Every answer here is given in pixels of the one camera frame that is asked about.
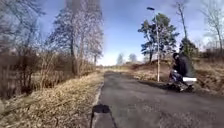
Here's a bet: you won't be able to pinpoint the distant trees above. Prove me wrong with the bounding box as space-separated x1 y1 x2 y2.
115 52 138 66

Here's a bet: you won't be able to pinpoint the street lamp pole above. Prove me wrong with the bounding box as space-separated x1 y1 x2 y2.
146 6 162 83

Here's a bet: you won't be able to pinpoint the grey asphalt path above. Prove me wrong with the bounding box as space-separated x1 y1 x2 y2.
89 71 224 128

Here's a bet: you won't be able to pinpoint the row of bare trees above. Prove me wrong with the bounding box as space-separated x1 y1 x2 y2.
0 0 105 78

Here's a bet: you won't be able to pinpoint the pine tree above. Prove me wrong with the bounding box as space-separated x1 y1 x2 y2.
137 12 180 65

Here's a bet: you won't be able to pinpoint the dry yellow grass verge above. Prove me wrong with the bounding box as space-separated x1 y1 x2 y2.
0 71 105 128

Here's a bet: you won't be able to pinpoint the person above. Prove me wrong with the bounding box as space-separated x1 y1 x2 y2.
170 52 196 84

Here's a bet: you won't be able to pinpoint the small vehicle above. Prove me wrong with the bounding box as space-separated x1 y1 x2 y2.
167 71 198 93

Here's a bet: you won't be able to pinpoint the tall bare tree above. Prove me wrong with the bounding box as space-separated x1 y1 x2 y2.
171 0 200 60

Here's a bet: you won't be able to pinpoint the brown bare bushes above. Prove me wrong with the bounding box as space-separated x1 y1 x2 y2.
0 49 98 101

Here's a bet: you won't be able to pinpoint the dry grass bank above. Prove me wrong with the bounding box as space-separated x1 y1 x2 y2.
105 59 224 98

